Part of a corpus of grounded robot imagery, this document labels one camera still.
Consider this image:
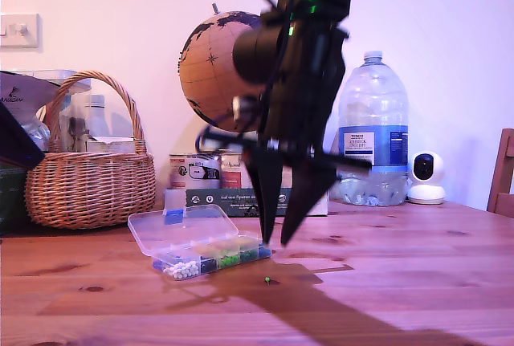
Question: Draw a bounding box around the white wall light switch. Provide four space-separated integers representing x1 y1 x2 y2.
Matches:
0 13 43 50

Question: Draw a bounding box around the dark green cardboard box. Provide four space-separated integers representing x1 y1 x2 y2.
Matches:
185 186 329 218

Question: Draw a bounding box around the clear plastic pin organizer box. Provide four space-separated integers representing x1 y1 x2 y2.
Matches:
127 189 274 282

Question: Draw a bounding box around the large clear water bottle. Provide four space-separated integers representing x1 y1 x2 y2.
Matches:
331 51 410 208

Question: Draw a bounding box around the cork globe on metal stand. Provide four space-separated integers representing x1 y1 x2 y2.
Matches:
177 2 282 150

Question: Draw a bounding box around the tin can with flag print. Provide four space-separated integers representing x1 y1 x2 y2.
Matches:
279 163 300 189

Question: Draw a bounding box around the dark pet food bag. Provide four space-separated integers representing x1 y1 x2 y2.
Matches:
0 71 61 237

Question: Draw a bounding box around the wooden chair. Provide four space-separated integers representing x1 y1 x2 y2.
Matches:
485 128 514 221

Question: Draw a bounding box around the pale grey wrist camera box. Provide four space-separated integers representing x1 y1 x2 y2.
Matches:
231 95 262 124

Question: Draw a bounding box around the pile of white pins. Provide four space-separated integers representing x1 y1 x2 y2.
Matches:
162 260 200 281

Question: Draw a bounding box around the clear plastic container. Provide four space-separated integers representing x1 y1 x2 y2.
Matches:
18 68 94 96

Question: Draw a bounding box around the clear plastic bag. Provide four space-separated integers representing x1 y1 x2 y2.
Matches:
59 80 92 154

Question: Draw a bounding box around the white plastic bottle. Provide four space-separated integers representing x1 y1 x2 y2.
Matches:
86 95 108 140

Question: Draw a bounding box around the tin can with red label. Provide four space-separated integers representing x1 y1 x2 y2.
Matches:
219 152 256 189

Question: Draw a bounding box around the small white round camera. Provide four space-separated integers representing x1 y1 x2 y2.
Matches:
406 151 447 206

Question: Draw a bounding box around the wicker basket with handle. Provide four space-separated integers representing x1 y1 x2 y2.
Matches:
24 71 157 230

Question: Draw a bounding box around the dark blue camera cable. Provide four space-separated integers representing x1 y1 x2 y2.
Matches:
195 119 242 153

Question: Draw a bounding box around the tin can with black label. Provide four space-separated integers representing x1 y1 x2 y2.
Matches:
168 154 222 191

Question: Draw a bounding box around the pale cardboard carton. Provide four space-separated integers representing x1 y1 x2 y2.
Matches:
85 136 137 155

